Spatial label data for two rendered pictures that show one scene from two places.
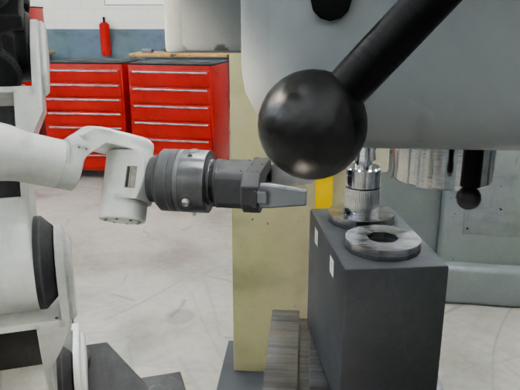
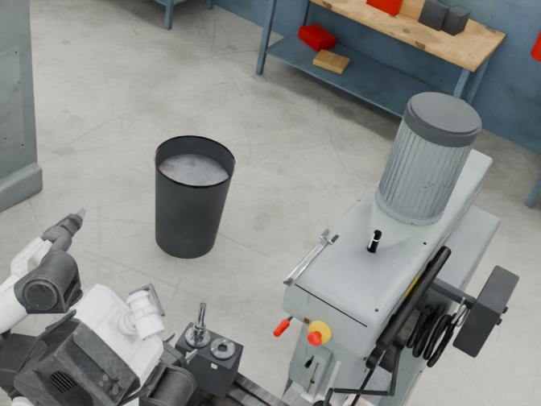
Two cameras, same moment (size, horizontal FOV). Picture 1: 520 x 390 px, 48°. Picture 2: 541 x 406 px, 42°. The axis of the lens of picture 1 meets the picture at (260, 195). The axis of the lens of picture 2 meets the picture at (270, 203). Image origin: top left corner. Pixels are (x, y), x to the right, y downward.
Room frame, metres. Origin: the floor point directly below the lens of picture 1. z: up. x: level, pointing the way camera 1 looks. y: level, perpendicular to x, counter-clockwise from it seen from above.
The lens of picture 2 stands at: (0.08, 1.32, 3.13)
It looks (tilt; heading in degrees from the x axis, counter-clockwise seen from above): 40 degrees down; 290
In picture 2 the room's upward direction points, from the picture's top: 13 degrees clockwise
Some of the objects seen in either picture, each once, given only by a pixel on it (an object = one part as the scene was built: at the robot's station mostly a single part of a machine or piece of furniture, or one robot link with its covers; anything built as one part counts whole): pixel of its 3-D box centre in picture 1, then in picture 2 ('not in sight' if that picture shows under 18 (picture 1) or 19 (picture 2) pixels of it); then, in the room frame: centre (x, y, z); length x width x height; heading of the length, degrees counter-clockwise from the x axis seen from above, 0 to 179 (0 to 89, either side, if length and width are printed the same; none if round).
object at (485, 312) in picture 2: not in sight; (487, 312); (-0.08, -0.36, 1.62); 0.20 x 0.09 x 0.21; 85
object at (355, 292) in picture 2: not in sight; (366, 265); (0.28, -0.10, 1.81); 0.47 x 0.26 x 0.16; 85
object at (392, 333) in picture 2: not in sight; (415, 293); (0.13, -0.11, 1.79); 0.45 x 0.04 x 0.04; 85
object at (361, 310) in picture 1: (367, 294); (207, 359); (0.71, -0.14, 1.00); 0.22 x 0.12 x 0.20; 5
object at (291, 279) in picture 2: not in sight; (310, 257); (0.40, 0.05, 1.89); 0.24 x 0.04 x 0.01; 86
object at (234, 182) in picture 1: (223, 183); (161, 363); (0.79, 0.05, 1.13); 0.13 x 0.12 x 0.10; 171
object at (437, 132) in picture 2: not in sight; (426, 159); (0.26, -0.34, 2.05); 0.20 x 0.20 x 0.32
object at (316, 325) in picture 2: not in sight; (320, 332); (0.30, 0.14, 1.76); 0.06 x 0.02 x 0.06; 175
